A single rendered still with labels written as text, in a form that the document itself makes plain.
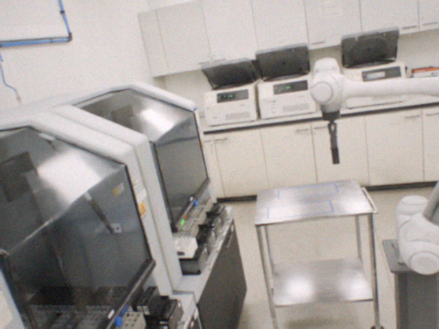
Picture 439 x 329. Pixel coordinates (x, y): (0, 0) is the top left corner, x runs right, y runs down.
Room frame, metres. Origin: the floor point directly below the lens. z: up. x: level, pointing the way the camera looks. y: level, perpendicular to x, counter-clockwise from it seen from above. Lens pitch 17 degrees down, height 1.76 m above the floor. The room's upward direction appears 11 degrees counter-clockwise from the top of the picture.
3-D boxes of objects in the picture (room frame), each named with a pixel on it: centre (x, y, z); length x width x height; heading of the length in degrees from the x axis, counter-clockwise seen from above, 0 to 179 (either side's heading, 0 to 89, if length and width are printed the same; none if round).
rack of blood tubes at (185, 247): (1.69, 0.36, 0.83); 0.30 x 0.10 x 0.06; 74
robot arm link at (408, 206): (1.46, -0.77, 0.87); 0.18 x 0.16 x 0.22; 157
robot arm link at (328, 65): (1.54, -0.47, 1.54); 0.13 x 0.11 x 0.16; 157
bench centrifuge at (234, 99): (4.23, -0.25, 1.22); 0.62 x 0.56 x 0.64; 162
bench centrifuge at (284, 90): (4.06, -0.81, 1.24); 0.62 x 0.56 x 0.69; 164
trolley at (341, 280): (1.98, -0.44, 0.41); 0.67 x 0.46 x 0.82; 79
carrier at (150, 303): (1.28, 0.38, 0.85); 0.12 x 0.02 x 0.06; 164
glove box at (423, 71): (3.82, -2.18, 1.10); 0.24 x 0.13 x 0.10; 72
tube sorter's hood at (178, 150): (1.95, 0.43, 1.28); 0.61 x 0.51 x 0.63; 164
